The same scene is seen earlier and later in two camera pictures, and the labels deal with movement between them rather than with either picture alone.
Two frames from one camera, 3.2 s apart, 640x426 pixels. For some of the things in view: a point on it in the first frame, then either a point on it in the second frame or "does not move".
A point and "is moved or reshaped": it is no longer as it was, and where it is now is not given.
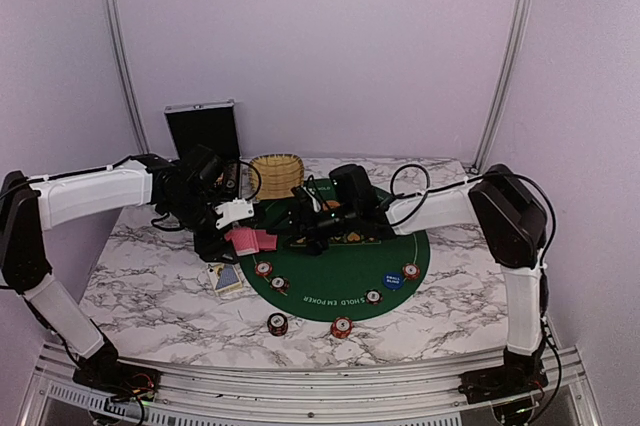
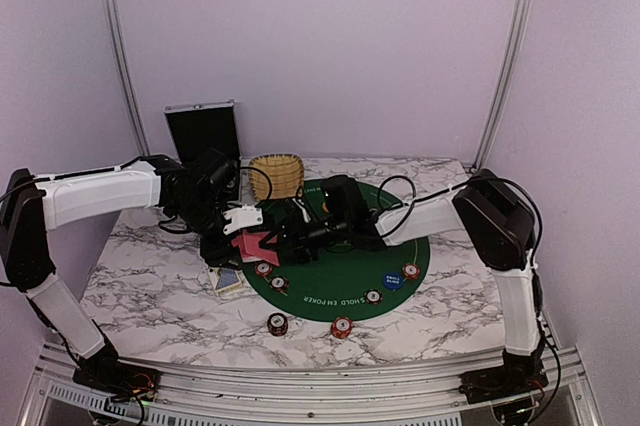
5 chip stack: x=263 y=268 does not move
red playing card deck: x=245 y=241 is moved or reshaped
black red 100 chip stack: x=278 y=324 does not move
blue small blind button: x=393 y=280 does not move
